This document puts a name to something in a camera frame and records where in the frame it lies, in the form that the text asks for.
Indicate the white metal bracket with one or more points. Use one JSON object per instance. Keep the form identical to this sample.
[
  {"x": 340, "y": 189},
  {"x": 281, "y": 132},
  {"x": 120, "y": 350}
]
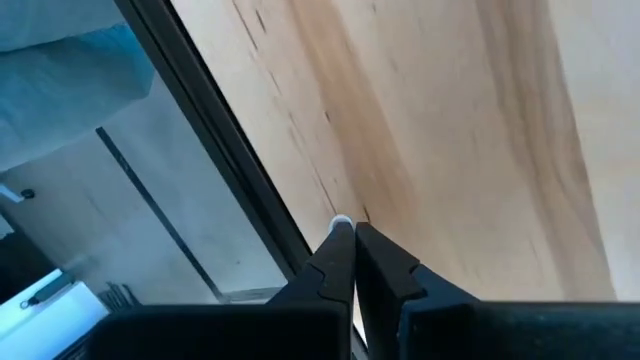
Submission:
[{"x": 45, "y": 325}]

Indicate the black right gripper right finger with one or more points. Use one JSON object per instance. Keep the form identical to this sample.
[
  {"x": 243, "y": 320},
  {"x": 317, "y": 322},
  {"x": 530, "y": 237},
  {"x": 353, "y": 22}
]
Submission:
[{"x": 385, "y": 280}]

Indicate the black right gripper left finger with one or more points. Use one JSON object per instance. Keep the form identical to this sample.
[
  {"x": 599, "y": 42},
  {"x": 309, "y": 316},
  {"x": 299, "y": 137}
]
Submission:
[{"x": 330, "y": 270}]

